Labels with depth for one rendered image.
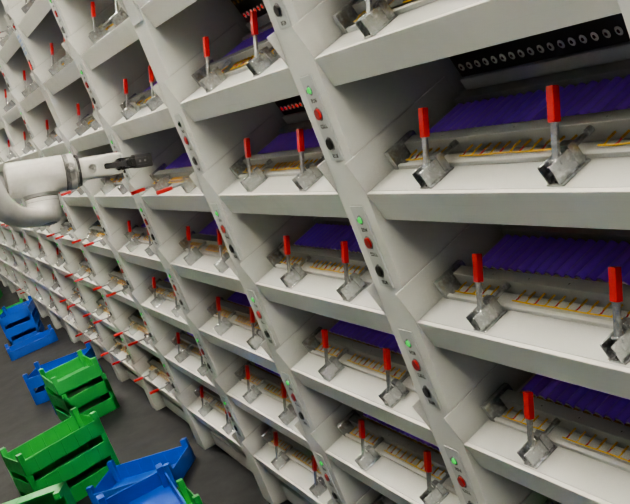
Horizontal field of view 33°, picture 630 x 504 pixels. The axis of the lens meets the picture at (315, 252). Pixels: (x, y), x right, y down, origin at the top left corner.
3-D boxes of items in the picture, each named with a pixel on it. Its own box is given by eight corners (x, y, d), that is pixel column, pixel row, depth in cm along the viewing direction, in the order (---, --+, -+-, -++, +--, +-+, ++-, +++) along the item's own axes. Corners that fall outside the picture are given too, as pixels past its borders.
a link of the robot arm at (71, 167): (63, 154, 240) (76, 152, 241) (58, 155, 249) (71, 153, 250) (69, 190, 241) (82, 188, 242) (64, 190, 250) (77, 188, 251)
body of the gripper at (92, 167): (73, 154, 241) (121, 147, 244) (67, 155, 250) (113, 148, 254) (78, 187, 242) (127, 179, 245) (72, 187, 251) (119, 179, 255)
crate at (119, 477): (95, 511, 338) (85, 489, 337) (117, 481, 357) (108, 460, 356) (177, 487, 330) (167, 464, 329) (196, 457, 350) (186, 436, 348)
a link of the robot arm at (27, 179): (69, 191, 241) (61, 151, 241) (10, 200, 237) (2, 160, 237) (66, 196, 249) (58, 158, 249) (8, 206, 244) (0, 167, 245)
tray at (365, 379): (448, 451, 158) (395, 384, 154) (303, 385, 214) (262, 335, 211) (538, 360, 163) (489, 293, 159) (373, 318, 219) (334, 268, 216)
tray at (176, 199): (218, 212, 216) (189, 176, 213) (151, 209, 272) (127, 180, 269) (289, 151, 221) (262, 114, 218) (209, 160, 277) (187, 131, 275)
